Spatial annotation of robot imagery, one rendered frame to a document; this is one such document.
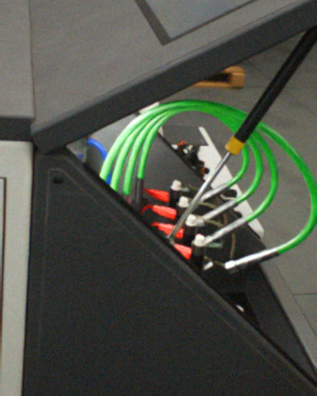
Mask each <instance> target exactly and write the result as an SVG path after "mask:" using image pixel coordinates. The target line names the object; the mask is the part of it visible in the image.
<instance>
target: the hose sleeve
mask: <svg viewBox="0 0 317 396"><path fill-rule="evenodd" d="M278 256H280V254H278V252H277V246H274V247H271V248H269V249H267V250H264V251H261V252H258V253H254V254H253V255H250V256H247V257H244V258H240V259H238V260H236V261H234V267H235V269H236V270H238V271H240V270H243V269H246V268H247V267H251V266H254V265H257V264H258V263H259V262H264V261H266V260H269V259H271V258H275V257H278Z"/></svg>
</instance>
